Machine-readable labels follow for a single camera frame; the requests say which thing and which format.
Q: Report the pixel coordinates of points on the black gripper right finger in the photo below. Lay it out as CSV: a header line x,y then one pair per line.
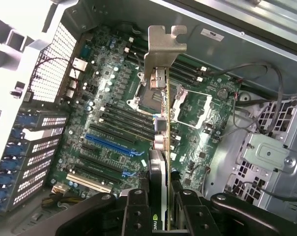
x,y
195,216

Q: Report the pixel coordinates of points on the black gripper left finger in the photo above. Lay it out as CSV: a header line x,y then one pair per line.
x,y
136,214

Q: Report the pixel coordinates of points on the round coin battery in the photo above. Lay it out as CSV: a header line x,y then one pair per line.
x,y
222,93

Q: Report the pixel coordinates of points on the CPU socket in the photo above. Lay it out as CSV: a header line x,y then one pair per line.
x,y
145,96

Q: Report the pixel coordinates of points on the white motherboard power connector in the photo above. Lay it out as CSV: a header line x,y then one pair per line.
x,y
59,190

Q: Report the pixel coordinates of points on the blue expansion slot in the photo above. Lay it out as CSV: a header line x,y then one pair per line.
x,y
109,145

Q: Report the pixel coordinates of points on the open black PC case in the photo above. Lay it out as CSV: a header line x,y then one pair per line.
x,y
236,24

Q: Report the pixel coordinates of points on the white expansion slot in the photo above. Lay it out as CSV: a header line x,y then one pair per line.
x,y
89,183

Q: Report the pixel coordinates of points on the perforated metal disk bay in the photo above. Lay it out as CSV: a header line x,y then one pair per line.
x,y
268,152

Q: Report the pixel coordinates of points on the green motherboard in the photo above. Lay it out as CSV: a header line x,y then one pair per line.
x,y
109,81

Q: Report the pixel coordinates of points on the black expansion slot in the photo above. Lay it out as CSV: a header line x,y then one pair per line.
x,y
96,174
101,163
111,134

